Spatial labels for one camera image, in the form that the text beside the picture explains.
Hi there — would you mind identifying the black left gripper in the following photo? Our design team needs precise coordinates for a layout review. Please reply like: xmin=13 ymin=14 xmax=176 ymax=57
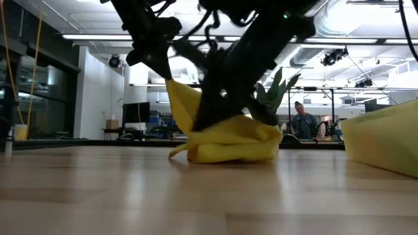
xmin=125 ymin=16 xmax=210 ymax=81

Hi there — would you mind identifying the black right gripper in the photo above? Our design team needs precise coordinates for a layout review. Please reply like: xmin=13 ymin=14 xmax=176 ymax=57
xmin=191 ymin=12 xmax=317 ymax=133

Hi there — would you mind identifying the yellow microfiber towel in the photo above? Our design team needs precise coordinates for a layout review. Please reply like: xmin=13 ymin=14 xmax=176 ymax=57
xmin=165 ymin=78 xmax=283 ymax=165

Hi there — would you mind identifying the yellow translucent plastic bin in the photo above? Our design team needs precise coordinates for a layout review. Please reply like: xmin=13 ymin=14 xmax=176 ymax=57
xmin=340 ymin=99 xmax=418 ymax=180

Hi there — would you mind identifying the snake plant in white pot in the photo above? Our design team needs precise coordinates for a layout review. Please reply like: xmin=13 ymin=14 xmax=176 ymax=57
xmin=246 ymin=67 xmax=302 ymax=127

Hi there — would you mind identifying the black ceiling spotlight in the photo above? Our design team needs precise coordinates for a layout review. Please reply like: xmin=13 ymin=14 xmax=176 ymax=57
xmin=354 ymin=78 xmax=374 ymax=89
xmin=108 ymin=54 xmax=122 ymax=69
xmin=320 ymin=48 xmax=349 ymax=68

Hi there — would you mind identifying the black computer monitor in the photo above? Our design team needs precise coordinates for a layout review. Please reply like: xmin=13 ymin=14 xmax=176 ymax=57
xmin=122 ymin=101 xmax=152 ymax=125

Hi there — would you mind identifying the person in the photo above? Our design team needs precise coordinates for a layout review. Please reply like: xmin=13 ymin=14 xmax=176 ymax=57
xmin=291 ymin=101 xmax=319 ymax=141

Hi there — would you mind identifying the yellow bucket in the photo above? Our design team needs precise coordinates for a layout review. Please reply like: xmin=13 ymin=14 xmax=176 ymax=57
xmin=13 ymin=123 xmax=29 ymax=141

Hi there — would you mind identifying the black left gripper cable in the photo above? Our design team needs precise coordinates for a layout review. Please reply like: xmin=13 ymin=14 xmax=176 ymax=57
xmin=182 ymin=8 xmax=220 ymax=50

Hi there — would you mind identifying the black background table frame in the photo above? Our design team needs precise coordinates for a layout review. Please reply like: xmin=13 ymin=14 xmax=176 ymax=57
xmin=286 ymin=86 xmax=336 ymax=131

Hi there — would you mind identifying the yellow hanging cord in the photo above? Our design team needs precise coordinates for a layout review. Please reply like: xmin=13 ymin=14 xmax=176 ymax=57
xmin=0 ymin=0 xmax=43 ymax=127

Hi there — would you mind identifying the black hanging cable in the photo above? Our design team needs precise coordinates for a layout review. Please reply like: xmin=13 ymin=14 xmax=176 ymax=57
xmin=397 ymin=0 xmax=418 ymax=63

